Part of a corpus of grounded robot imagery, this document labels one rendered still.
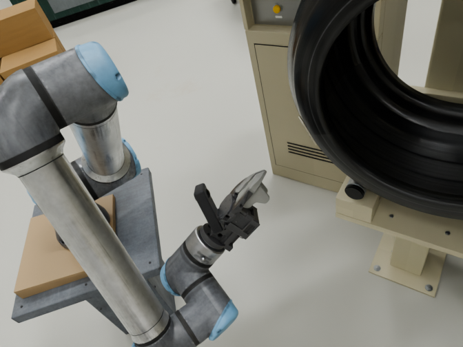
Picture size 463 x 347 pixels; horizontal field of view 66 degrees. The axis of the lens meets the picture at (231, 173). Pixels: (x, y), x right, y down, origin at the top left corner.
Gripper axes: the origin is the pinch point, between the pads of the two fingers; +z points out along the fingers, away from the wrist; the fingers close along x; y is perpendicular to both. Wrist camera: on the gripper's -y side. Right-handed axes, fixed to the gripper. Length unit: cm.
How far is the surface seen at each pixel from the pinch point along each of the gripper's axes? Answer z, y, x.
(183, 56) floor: -38, -27, -290
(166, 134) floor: -73, -5, -182
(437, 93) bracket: 39, 29, -19
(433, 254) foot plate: 0, 109, -55
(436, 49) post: 46, 20, -18
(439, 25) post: 49, 15, -16
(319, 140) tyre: 13.9, 3.8, 3.1
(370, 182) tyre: 14.3, 16.5, 6.9
